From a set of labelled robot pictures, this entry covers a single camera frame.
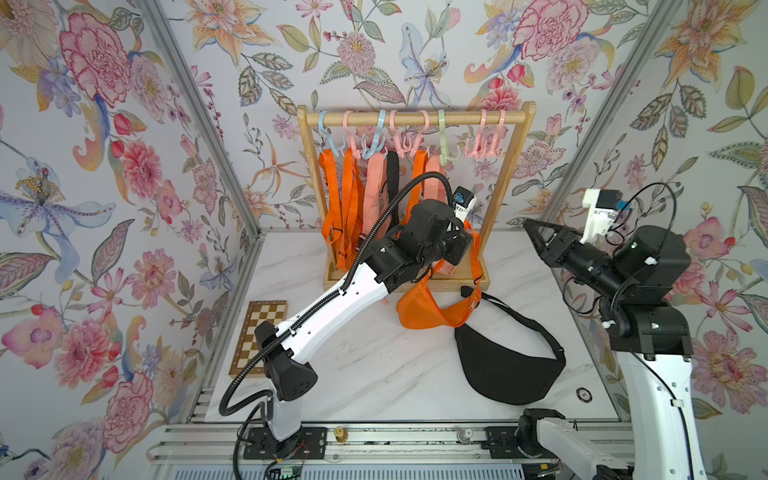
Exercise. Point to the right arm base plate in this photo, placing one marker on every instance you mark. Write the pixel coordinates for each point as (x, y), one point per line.
(503, 443)

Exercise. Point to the aluminium corner post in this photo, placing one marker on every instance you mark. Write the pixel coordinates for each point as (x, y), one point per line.
(205, 240)
(662, 14)

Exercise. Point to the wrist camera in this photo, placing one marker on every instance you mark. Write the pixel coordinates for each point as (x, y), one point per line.
(602, 208)
(464, 201)

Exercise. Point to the blue plastic hook far left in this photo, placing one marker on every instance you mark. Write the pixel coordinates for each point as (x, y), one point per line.
(336, 150)

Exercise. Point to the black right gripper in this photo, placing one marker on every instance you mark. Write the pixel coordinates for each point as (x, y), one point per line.
(564, 253)

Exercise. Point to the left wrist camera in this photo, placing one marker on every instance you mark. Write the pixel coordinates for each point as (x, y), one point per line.
(464, 201)

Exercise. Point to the aluminium corner post right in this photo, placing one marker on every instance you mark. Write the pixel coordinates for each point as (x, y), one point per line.
(662, 14)

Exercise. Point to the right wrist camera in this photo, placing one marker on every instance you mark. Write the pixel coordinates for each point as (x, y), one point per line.
(602, 208)

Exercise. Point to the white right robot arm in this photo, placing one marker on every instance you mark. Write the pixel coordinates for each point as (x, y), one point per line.
(653, 348)

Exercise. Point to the pink plastic hook right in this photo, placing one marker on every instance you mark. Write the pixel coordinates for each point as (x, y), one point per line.
(487, 146)

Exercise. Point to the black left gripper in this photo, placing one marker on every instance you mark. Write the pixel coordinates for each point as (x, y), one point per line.
(456, 237)

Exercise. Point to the blue plastic hook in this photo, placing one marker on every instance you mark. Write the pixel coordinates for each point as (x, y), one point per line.
(336, 150)
(377, 142)

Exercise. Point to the pink waist bag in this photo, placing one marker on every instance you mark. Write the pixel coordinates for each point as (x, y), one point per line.
(375, 193)

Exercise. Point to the aluminium corner post left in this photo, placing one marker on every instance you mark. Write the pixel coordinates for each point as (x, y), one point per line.
(205, 240)

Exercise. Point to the orange bag far left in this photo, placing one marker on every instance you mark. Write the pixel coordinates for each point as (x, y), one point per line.
(343, 224)

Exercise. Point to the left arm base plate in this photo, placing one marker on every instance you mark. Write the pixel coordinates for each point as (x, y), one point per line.
(309, 443)

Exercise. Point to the black waist bag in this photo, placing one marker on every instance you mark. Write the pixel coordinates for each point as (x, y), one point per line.
(504, 375)
(392, 185)

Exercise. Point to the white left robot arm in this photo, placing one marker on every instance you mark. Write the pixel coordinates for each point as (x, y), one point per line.
(434, 232)

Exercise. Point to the green plastic hook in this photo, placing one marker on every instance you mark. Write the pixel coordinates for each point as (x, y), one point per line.
(446, 156)

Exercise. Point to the wooden hanging rack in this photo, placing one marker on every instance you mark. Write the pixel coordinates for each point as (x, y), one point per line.
(522, 119)

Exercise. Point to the wooden chessboard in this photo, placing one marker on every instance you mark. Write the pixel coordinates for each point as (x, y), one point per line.
(257, 313)

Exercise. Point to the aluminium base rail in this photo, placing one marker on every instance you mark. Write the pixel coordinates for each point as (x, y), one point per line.
(354, 451)

